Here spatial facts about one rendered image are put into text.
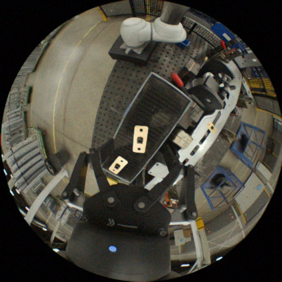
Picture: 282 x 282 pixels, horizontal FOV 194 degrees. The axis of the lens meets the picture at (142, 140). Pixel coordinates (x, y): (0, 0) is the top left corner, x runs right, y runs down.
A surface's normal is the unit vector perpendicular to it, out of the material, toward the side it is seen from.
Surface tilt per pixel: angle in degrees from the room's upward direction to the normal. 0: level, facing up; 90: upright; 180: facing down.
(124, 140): 0
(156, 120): 0
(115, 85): 0
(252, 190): 90
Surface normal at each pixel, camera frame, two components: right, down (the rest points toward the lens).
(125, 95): -0.04, 0.36
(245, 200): -0.93, -0.36
